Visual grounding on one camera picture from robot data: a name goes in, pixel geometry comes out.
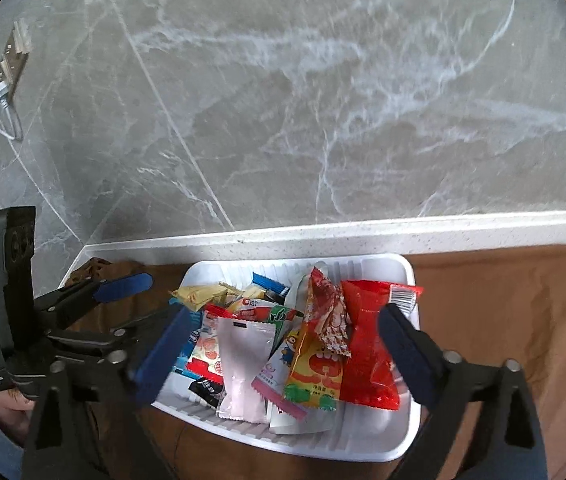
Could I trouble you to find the orange yellow snack packet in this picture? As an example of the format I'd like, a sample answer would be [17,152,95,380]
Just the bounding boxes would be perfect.
[283,324,344,412]

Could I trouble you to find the gold foil snack packet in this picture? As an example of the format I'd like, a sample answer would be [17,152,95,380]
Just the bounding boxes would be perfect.
[170,283,243,312]

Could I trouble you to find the blue snack packet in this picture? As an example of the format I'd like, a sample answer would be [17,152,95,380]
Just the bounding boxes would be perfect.
[252,273,289,297]

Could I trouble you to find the green white snack packet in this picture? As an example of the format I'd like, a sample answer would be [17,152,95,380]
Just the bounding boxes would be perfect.
[226,298,302,350]

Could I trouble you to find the large red snack bag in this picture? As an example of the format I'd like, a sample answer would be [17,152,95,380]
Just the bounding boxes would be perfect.
[339,280,423,411]

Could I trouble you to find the pink white snack packet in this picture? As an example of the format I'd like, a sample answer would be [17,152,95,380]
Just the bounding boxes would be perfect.
[217,318,276,425]

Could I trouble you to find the red white snack packet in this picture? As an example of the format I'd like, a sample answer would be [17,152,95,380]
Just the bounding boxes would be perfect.
[186,304,238,385]

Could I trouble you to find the red patterned snack packet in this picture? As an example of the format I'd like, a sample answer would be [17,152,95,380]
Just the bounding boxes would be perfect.
[304,266,351,358]

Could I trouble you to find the brown tablecloth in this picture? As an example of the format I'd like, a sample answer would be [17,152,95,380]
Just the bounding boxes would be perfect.
[61,242,566,480]

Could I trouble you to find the black snack packet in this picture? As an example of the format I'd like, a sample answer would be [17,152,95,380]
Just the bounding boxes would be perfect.
[188,378,224,410]

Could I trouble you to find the left hand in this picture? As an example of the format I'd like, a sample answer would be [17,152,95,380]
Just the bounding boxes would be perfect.
[0,389,36,445]

